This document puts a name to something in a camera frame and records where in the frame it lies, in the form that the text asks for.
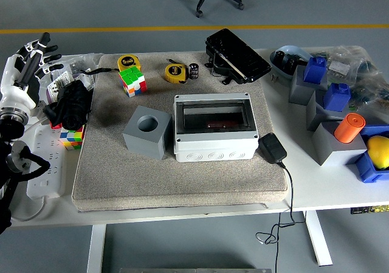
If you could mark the colourful puzzle cube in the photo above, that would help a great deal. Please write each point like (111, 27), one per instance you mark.
(132, 78)
(71, 137)

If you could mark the black capacitor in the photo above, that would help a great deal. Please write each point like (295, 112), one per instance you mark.
(194, 70)
(291, 64)
(279, 57)

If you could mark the orange cylindrical battery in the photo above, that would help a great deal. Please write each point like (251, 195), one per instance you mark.
(216, 124)
(349, 130)

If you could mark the white small breaker module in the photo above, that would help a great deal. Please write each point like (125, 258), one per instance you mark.
(86, 80)

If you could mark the blue plastic bin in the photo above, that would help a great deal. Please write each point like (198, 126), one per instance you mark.
(369, 169)

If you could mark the grey holder block round hole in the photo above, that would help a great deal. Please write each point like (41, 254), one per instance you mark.
(143, 145)

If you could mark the grey-brown table mat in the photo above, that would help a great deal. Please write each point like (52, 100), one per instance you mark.
(182, 181)

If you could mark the black table control panel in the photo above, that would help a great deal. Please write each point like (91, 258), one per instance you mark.
(369, 209)

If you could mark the grey plastic holder block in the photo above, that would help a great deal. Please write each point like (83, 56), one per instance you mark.
(301, 93)
(331, 151)
(316, 118)

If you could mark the yellow lemon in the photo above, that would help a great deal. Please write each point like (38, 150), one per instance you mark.
(380, 151)

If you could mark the black fabric bundle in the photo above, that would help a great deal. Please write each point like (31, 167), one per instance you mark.
(70, 105)

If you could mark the pale blue bowl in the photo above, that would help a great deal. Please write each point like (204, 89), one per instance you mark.
(291, 50)

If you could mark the small red object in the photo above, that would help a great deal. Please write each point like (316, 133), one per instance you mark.
(55, 126)

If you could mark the purple white packaged part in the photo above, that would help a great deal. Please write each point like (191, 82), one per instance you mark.
(57, 86)

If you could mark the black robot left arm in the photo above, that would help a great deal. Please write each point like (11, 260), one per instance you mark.
(9, 130)

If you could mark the black flat plastic case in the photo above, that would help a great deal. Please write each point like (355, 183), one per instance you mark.
(237, 54)

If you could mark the blue plastic block piece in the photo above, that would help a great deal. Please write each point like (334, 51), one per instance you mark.
(314, 70)
(335, 98)

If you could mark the clear bag of components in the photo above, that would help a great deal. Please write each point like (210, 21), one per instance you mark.
(346, 61)
(370, 93)

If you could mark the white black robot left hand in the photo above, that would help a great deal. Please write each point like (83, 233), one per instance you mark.
(15, 96)

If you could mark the clear plastic bags with parts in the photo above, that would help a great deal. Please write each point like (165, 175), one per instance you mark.
(76, 64)

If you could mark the black power adapter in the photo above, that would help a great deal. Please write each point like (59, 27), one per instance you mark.
(272, 148)

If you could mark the white power strip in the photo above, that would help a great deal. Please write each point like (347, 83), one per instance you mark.
(45, 163)

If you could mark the white table leg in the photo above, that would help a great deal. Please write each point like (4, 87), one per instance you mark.
(319, 236)
(97, 248)

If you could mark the white plastic junction box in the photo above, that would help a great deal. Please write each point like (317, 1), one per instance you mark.
(212, 151)

